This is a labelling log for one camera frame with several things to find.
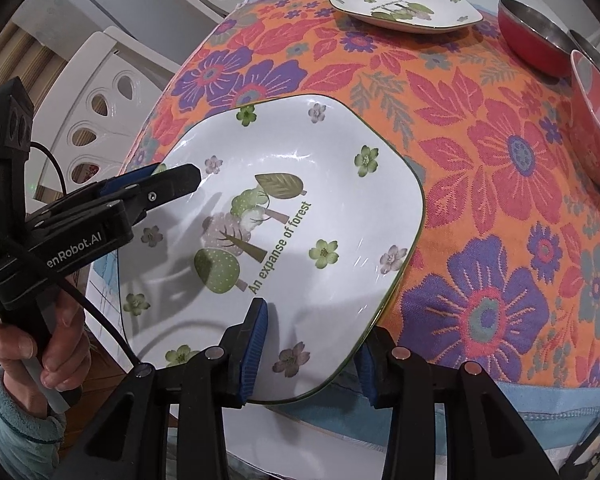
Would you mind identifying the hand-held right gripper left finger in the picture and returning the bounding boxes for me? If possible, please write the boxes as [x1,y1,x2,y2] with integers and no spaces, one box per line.
[55,297,271,480]

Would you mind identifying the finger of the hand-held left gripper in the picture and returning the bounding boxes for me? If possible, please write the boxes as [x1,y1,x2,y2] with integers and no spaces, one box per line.
[125,162,204,221]
[27,162,162,226]

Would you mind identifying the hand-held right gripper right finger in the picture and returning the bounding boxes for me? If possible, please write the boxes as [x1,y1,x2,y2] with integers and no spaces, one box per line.
[355,327,563,480]

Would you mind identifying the large white floral plate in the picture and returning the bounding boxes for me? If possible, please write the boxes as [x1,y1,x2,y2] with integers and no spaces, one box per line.
[116,94,427,405]

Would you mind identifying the pink bowl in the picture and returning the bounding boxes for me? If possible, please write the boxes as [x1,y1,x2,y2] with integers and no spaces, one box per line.
[569,50,600,191]

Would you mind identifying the blue steel bowl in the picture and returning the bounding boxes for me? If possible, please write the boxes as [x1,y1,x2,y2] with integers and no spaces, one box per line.
[567,29,600,86]

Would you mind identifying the person's left forearm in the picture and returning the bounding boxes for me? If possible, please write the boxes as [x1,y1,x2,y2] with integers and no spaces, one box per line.
[0,367,68,480]

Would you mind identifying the person's left hand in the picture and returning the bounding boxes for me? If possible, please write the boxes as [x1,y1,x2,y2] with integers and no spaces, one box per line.
[0,274,92,390]

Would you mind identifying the orange floral tablecloth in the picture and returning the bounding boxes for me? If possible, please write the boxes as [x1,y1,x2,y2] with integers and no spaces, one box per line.
[122,0,600,388]

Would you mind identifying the red steel bowl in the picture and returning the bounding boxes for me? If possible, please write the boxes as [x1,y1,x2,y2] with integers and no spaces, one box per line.
[497,0,593,78]

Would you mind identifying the thin black cable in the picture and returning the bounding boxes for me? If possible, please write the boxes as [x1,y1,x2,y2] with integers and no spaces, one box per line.
[29,142,66,196]

